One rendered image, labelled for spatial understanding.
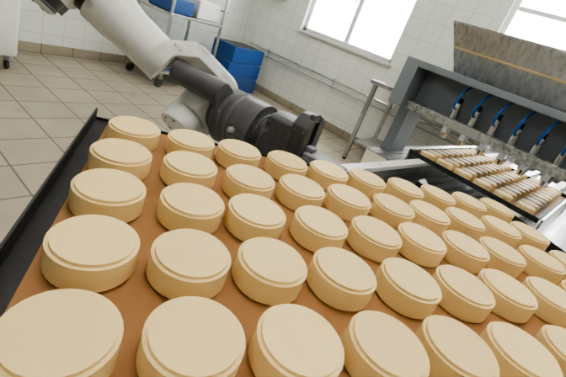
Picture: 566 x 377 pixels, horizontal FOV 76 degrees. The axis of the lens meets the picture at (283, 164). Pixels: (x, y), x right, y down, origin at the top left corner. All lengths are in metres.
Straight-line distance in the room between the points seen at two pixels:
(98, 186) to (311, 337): 0.17
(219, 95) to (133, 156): 0.23
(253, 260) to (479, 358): 0.15
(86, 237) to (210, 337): 0.09
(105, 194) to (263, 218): 0.12
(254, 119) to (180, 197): 0.25
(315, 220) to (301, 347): 0.14
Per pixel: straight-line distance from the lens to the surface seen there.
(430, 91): 1.37
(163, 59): 0.58
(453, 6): 4.50
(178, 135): 0.40
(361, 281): 0.28
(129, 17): 0.59
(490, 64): 1.29
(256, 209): 0.30
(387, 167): 1.01
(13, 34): 3.78
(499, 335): 0.32
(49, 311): 0.20
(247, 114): 0.52
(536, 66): 1.25
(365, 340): 0.24
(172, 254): 0.23
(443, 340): 0.28
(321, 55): 5.04
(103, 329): 0.19
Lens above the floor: 1.17
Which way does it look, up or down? 21 degrees down
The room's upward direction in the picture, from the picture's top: 21 degrees clockwise
